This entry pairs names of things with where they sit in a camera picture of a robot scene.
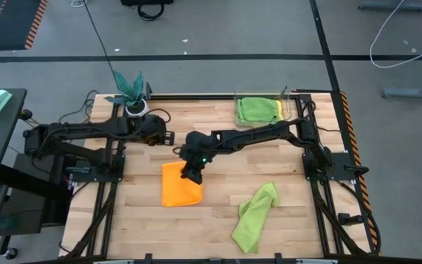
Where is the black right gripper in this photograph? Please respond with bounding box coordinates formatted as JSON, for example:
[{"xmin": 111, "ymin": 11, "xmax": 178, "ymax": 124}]
[{"xmin": 179, "ymin": 131, "xmax": 221, "ymax": 186}]

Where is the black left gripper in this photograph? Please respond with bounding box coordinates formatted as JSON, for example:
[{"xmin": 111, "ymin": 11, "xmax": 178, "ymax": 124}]
[{"xmin": 137, "ymin": 114, "xmax": 176, "ymax": 147}]

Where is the orange microfiber towel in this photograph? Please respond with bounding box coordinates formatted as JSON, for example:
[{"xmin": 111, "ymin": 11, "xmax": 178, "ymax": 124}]
[{"xmin": 161, "ymin": 161, "xmax": 204, "ymax": 208}]

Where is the lime green microfiber towel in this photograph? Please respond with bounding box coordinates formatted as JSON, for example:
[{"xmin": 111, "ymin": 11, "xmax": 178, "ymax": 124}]
[{"xmin": 231, "ymin": 181, "xmax": 281, "ymax": 254}]

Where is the dark green microfiber towel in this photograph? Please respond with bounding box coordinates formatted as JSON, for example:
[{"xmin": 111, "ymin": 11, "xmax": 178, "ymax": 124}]
[{"xmin": 237, "ymin": 96, "xmax": 281, "ymax": 124}]

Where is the clear plastic bin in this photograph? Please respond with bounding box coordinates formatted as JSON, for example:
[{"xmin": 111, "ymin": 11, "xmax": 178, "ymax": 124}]
[{"xmin": 233, "ymin": 87, "xmax": 293, "ymax": 128}]

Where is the green plant in white pot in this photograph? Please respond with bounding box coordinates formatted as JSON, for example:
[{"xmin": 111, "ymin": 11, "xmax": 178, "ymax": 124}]
[{"xmin": 103, "ymin": 70, "xmax": 151, "ymax": 118}]

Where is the black floor box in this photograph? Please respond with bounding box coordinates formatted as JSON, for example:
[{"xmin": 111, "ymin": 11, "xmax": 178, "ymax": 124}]
[{"xmin": 119, "ymin": 0, "xmax": 175, "ymax": 7}]

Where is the black computer cabinet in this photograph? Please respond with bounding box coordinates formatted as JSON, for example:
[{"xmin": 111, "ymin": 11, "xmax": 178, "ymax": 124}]
[{"xmin": 0, "ymin": 142, "xmax": 84, "ymax": 236}]

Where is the black desk knob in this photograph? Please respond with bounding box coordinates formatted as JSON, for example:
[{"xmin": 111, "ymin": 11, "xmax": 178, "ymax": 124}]
[{"xmin": 18, "ymin": 108, "xmax": 34, "ymax": 122}]

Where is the orange black hazard strip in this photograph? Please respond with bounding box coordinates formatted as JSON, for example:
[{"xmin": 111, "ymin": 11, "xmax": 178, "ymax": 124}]
[{"xmin": 338, "ymin": 91, "xmax": 381, "ymax": 254}]

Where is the black mat with orange stripes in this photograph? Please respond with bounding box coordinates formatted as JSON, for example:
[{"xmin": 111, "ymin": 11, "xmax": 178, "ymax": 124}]
[{"xmin": 0, "ymin": 0, "xmax": 49, "ymax": 51}]

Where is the grey metal floor bar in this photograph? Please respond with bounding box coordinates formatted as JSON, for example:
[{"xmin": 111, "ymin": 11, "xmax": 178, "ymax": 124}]
[
  {"xmin": 358, "ymin": 0, "xmax": 422, "ymax": 12},
  {"xmin": 382, "ymin": 71, "xmax": 422, "ymax": 100}
]

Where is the black table frame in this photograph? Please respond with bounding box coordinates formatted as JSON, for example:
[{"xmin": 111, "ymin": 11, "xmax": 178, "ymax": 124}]
[{"xmin": 59, "ymin": 89, "xmax": 380, "ymax": 264}]

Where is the black floor cable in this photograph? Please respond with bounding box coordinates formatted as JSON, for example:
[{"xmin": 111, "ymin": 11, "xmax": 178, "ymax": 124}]
[{"xmin": 57, "ymin": 89, "xmax": 100, "ymax": 125}]

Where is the black coiled cable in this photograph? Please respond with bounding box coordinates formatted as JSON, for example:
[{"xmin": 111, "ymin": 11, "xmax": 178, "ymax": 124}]
[{"xmin": 136, "ymin": 2, "xmax": 166, "ymax": 22}]

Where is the black hanging cable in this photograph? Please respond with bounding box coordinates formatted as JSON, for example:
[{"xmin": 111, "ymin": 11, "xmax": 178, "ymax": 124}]
[{"xmin": 84, "ymin": 0, "xmax": 116, "ymax": 74}]

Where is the white floor cable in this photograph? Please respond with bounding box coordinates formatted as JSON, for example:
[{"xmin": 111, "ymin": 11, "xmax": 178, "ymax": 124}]
[{"xmin": 369, "ymin": 0, "xmax": 422, "ymax": 70}]

